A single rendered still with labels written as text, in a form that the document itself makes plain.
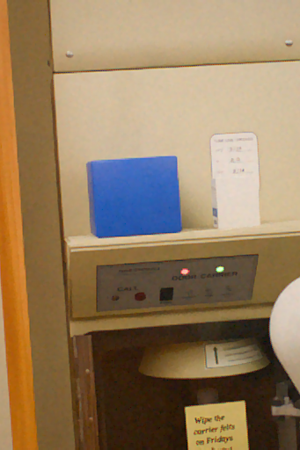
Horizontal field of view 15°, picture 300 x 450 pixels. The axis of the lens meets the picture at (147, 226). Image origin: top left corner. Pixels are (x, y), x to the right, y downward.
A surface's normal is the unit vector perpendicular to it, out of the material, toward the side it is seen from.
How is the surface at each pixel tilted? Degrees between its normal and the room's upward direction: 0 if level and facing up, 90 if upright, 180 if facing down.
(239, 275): 135
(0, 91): 90
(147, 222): 90
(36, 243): 90
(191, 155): 90
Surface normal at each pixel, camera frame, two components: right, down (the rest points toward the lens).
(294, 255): 0.13, 0.74
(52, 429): 0.11, 0.04
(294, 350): -0.77, 0.33
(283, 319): -0.84, -0.18
